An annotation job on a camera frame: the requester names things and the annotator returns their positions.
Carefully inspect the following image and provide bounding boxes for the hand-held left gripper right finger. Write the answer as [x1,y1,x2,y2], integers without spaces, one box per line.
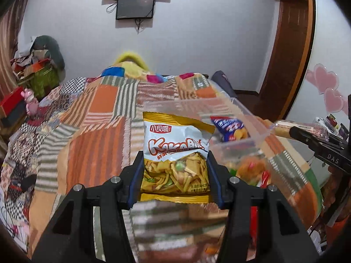
[207,152,320,263]

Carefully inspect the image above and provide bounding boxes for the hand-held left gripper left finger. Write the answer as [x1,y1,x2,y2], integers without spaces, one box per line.
[31,151,145,263]

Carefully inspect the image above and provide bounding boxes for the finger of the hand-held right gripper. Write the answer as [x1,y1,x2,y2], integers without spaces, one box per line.
[289,126,322,149]

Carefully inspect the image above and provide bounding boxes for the clear brown snack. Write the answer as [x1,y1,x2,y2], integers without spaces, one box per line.
[274,120,330,141]

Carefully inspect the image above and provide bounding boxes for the clear plastic storage box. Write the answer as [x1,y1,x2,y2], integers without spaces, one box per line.
[143,97,276,252]

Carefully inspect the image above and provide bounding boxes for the yellow white chips packet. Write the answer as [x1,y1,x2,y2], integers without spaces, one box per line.
[140,111,216,204]

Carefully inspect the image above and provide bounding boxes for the orange snack packet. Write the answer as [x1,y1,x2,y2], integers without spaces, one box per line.
[236,156,269,185]

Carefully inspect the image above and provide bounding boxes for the red snack packet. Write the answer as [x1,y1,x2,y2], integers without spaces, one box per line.
[249,170,272,242]

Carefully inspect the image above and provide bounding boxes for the blue chips packet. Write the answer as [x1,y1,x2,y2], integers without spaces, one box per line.
[211,116,250,142]

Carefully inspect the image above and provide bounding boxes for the patchwork blanket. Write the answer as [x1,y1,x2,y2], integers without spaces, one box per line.
[0,66,322,255]

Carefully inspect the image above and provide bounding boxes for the dark blue pillow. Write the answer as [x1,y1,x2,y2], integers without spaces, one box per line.
[211,70,238,98]

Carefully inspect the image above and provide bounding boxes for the yellow plush pillow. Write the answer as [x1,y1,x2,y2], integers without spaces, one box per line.
[114,50,153,73]

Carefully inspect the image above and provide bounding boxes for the pink toy figure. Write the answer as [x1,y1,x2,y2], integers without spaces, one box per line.
[21,88,39,116]

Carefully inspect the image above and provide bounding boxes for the green fuzzy cloth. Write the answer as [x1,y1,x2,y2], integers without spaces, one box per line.
[28,65,60,95]

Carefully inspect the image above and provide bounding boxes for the red box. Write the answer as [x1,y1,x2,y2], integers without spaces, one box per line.
[0,86,28,119]

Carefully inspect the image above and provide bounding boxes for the dark green bag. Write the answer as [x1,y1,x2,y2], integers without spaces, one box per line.
[31,35,66,70]

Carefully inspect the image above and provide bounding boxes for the striped curtain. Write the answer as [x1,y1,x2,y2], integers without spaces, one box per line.
[0,0,31,95]

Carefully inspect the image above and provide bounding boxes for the pink heart wall stickers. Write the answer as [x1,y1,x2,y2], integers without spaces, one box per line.
[305,63,349,113]

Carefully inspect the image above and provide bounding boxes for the wooden door frame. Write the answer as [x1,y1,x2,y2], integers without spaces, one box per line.
[252,0,316,121]

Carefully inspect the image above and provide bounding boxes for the black wall cables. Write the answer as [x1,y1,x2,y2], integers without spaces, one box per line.
[106,1,146,33]

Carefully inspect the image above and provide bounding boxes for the small black wall screen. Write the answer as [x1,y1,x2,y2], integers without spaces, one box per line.
[116,0,156,20]

